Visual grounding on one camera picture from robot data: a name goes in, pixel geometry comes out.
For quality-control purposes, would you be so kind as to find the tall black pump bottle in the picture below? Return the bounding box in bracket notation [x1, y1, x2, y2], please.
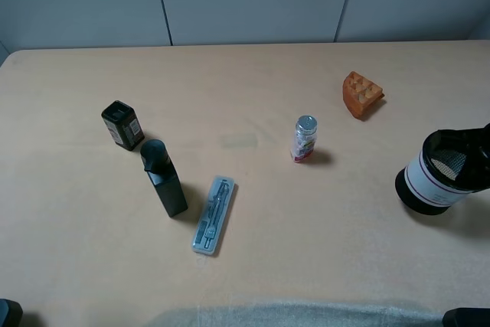
[140, 139, 188, 217]

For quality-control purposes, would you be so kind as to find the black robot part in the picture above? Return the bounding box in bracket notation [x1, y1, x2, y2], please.
[443, 307, 490, 327]
[0, 299, 23, 327]

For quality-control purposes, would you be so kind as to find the black box pencil sharpener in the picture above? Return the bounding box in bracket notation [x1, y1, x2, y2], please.
[101, 100, 145, 151]

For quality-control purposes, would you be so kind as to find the clear compass case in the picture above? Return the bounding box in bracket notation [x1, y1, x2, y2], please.
[191, 176, 235, 256]

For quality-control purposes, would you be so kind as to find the grey cloth at front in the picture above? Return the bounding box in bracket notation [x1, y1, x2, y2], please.
[146, 301, 443, 326]

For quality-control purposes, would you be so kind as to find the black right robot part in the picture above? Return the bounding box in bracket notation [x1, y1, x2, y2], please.
[443, 307, 490, 327]

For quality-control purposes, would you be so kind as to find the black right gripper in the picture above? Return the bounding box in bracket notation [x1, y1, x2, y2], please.
[456, 124, 489, 192]

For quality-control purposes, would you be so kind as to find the black left robot part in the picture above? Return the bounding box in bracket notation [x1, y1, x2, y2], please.
[0, 299, 23, 327]

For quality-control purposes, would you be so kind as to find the black mesh pen holder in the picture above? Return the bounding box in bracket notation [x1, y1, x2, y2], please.
[395, 129, 475, 215]

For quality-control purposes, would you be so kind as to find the small clear bottle silver cap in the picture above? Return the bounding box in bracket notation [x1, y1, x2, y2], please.
[290, 115, 318, 162]

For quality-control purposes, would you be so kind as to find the orange wedge-shaped block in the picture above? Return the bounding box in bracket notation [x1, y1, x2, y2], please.
[342, 71, 384, 119]

